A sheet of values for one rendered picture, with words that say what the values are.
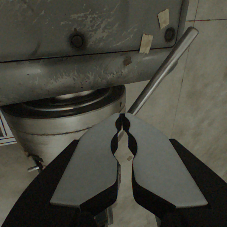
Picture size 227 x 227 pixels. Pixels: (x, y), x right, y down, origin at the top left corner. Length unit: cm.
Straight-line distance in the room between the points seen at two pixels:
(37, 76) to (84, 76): 6
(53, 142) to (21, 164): 176
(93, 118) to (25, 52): 15
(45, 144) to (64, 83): 14
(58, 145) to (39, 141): 4
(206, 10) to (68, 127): 226
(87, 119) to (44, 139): 9
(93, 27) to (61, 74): 8
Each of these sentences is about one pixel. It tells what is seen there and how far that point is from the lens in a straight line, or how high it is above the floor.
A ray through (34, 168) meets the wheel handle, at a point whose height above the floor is 70.
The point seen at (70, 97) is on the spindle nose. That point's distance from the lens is 30.
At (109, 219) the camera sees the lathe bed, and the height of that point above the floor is 87.
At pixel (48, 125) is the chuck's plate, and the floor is 123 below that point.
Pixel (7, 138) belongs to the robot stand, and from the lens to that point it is 154.
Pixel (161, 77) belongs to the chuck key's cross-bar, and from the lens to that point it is 17.
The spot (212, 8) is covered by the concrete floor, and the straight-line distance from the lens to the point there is 245.
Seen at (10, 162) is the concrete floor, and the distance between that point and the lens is 203.
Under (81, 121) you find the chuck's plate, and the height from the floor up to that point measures 124.
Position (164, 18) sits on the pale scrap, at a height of 126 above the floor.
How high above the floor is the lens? 146
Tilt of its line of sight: 54 degrees down
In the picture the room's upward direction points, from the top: 139 degrees clockwise
